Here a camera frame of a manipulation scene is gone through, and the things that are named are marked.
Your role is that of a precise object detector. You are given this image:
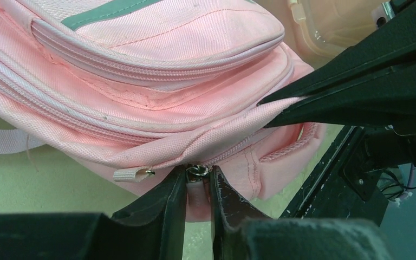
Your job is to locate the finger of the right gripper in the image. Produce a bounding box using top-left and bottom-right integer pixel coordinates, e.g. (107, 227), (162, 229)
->
(266, 62), (416, 135)
(259, 1), (416, 105)

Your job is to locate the pink translucent plastic box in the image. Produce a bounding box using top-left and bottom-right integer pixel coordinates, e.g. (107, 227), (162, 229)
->
(258, 0), (382, 69)

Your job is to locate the pink student backpack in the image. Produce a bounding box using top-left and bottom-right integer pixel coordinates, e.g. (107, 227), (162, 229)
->
(0, 0), (327, 223)

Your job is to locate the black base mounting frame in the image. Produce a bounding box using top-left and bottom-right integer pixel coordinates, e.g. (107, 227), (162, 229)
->
(280, 126), (416, 225)

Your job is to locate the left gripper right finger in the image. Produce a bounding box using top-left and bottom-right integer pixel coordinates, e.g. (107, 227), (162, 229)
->
(210, 166), (394, 259)

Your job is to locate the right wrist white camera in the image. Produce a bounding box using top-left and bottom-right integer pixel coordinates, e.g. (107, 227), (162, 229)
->
(370, 1), (396, 29)

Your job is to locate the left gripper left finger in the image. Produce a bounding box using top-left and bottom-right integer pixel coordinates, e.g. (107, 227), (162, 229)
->
(0, 165), (186, 259)

